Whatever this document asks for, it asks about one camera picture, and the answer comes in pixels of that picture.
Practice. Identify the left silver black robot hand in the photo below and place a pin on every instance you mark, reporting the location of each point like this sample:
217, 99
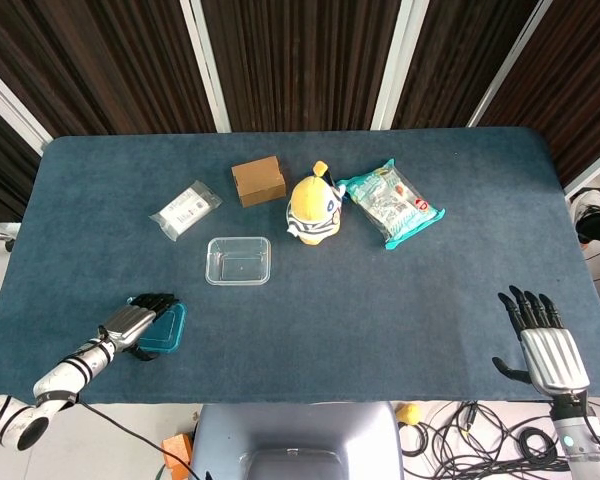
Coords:
125, 322

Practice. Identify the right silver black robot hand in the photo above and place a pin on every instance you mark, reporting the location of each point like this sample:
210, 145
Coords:
552, 355

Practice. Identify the teal container lid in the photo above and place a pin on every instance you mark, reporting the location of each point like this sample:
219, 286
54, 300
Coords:
169, 332

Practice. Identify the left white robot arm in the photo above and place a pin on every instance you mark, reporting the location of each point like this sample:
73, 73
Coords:
60, 372

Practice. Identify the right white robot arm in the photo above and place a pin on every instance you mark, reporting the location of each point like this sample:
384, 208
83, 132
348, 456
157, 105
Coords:
577, 442

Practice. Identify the clear plastic container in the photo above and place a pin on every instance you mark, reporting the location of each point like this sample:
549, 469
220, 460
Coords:
237, 262

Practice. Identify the brown cardboard box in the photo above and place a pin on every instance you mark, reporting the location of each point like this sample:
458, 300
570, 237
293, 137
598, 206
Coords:
260, 185

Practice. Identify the clear packet with white label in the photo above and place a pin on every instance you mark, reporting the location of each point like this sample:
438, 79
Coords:
185, 210

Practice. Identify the orange block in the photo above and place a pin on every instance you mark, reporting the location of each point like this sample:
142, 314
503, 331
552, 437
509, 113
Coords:
177, 447

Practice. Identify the white sneaker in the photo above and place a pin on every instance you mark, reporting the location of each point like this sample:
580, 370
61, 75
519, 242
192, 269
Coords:
585, 205

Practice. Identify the yellow ball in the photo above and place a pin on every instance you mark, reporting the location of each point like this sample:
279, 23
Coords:
409, 414

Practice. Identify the grey robot torso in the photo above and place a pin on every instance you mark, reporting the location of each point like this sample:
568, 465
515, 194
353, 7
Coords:
295, 430

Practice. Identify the blue table cloth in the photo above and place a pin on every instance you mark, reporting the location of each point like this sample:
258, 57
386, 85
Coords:
330, 310

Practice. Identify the yellow plush toy striped shirt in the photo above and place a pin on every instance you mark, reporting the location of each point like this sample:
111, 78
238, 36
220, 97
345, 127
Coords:
312, 202

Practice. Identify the teal snack bag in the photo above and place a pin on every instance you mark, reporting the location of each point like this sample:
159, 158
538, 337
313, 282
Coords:
390, 202

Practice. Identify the white screen frame post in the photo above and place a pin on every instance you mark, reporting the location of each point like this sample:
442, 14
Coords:
510, 65
595, 177
207, 65
15, 107
394, 65

